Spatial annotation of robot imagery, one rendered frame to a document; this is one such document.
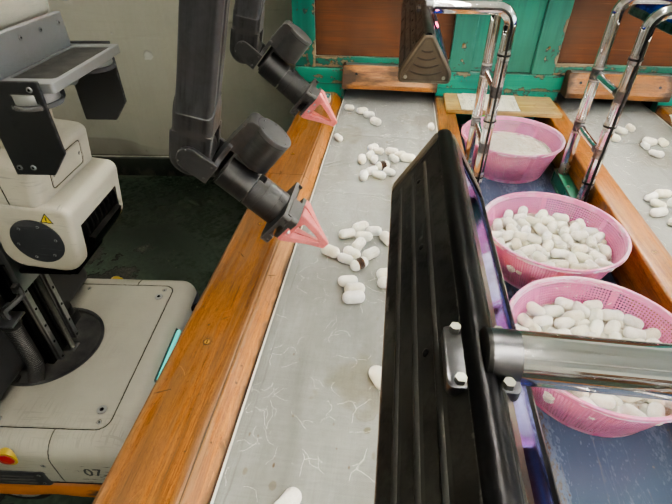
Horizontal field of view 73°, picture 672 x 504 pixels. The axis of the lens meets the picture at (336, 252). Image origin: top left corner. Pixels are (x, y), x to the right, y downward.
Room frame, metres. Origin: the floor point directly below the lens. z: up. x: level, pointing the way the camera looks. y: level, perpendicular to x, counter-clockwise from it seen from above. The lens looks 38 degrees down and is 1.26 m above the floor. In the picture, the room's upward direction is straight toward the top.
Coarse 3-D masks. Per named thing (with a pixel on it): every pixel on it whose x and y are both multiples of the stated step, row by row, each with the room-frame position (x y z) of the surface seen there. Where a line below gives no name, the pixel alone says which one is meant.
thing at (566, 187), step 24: (624, 0) 1.03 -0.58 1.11; (648, 0) 1.02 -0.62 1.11; (648, 24) 0.88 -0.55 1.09; (600, 48) 1.04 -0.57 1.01; (600, 72) 1.02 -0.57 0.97; (624, 72) 0.89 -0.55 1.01; (624, 96) 0.87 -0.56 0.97; (576, 120) 1.04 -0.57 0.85; (576, 144) 1.03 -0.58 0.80; (600, 144) 0.88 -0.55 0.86; (576, 192) 0.94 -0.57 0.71
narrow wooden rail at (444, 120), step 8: (440, 96) 1.46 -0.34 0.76; (440, 104) 1.39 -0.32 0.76; (440, 112) 1.32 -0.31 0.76; (440, 120) 1.26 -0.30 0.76; (448, 120) 1.26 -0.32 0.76; (456, 120) 1.26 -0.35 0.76; (440, 128) 1.20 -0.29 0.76; (448, 128) 1.20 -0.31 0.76; (456, 128) 1.20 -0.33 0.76; (456, 136) 1.15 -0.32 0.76
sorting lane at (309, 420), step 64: (384, 128) 1.26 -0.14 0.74; (320, 192) 0.90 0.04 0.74; (384, 192) 0.90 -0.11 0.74; (320, 256) 0.66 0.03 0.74; (384, 256) 0.66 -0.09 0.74; (320, 320) 0.50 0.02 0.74; (256, 384) 0.38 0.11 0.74; (320, 384) 0.38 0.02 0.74; (256, 448) 0.29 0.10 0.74; (320, 448) 0.29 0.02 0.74
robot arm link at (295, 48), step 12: (288, 24) 1.02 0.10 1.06; (276, 36) 1.02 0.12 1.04; (288, 36) 1.01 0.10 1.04; (300, 36) 1.01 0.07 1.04; (240, 48) 1.00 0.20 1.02; (252, 48) 1.00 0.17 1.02; (264, 48) 1.01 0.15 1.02; (276, 48) 1.02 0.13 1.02; (288, 48) 1.01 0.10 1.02; (300, 48) 1.01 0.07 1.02; (252, 60) 1.00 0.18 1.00; (288, 60) 1.01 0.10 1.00
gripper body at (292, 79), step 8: (288, 72) 1.01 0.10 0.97; (296, 72) 1.03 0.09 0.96; (288, 80) 1.00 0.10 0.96; (296, 80) 1.01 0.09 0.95; (304, 80) 1.02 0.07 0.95; (280, 88) 1.01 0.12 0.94; (288, 88) 1.00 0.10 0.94; (296, 88) 1.00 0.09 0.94; (304, 88) 1.01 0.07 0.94; (288, 96) 1.01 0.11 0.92; (296, 96) 1.00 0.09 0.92; (304, 96) 0.97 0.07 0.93; (296, 104) 0.98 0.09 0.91; (296, 112) 0.98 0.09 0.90
